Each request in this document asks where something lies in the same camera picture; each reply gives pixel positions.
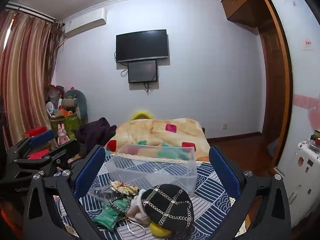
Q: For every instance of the grey plush pillow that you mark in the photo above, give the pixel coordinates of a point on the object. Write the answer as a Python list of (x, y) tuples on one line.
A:
[(81, 105)]

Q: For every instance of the green knitted sock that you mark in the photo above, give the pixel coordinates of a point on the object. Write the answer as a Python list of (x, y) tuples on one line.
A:
[(107, 216)]

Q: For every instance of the floral cloth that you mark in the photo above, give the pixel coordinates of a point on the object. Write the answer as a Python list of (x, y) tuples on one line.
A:
[(125, 187)]

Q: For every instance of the blue patterned bedsheet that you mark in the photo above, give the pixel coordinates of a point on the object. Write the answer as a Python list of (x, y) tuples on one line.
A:
[(212, 205)]

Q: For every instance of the dark purple garment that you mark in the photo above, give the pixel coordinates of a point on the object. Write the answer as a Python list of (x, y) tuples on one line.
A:
[(95, 132)]

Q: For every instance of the wall-mounted black television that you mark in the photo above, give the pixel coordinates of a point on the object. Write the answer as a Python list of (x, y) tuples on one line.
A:
[(141, 45)]

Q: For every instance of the pink rabbit plush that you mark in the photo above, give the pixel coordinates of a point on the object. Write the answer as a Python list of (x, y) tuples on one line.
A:
[(62, 136)]

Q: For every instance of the white wall socket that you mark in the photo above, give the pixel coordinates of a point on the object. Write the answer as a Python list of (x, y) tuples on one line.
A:
[(225, 126)]

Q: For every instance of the clear plastic storage box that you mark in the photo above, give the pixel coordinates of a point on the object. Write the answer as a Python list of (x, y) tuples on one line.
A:
[(150, 171)]

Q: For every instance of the pile of plush toys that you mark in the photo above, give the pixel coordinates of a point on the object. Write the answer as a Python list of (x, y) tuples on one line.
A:
[(53, 100)]

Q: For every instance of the white cabinet with stickers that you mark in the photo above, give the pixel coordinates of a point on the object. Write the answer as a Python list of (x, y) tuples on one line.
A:
[(303, 175)]

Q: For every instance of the green gift bag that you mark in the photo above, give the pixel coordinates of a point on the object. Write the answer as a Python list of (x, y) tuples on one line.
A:
[(67, 125)]

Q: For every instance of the wooden wardrobe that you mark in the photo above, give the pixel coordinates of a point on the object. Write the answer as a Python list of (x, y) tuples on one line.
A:
[(272, 80)]

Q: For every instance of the white air conditioner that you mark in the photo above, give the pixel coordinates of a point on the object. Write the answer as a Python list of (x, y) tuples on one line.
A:
[(85, 25)]

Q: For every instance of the clear plastic bag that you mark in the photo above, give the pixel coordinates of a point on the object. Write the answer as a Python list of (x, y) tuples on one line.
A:
[(100, 193)]

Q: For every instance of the beige plush item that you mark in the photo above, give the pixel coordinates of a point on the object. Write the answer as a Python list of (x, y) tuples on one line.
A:
[(136, 212)]

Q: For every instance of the small black wall monitor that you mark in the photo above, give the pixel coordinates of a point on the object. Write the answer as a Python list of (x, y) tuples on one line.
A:
[(142, 71)]

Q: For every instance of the red box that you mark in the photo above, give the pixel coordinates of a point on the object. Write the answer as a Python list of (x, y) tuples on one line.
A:
[(35, 131)]

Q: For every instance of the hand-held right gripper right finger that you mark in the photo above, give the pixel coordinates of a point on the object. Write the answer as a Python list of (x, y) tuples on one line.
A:
[(225, 172)]

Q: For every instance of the yellow soft ball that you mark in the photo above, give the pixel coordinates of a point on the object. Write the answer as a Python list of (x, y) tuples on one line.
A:
[(157, 230)]

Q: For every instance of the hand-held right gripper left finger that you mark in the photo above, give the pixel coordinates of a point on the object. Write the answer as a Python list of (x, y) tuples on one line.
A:
[(89, 171)]

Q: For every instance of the yellow patchwork blanket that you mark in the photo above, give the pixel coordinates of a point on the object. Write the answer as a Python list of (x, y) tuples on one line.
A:
[(150, 130)]

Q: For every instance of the white wall switch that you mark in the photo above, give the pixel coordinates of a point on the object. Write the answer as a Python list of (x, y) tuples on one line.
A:
[(308, 44)]

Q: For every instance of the striped red curtain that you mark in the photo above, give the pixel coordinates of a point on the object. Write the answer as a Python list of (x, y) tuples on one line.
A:
[(22, 75)]

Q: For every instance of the white sliding wardrobe door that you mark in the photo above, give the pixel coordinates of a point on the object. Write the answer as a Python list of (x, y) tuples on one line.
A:
[(300, 80)]

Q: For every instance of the curtain rail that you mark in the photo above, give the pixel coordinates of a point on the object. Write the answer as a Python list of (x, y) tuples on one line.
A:
[(30, 11)]

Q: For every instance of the yellow plush item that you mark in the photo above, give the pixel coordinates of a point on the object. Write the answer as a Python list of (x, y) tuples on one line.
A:
[(140, 112)]

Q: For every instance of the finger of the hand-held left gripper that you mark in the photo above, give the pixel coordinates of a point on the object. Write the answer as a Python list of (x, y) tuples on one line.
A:
[(41, 138), (65, 150)]

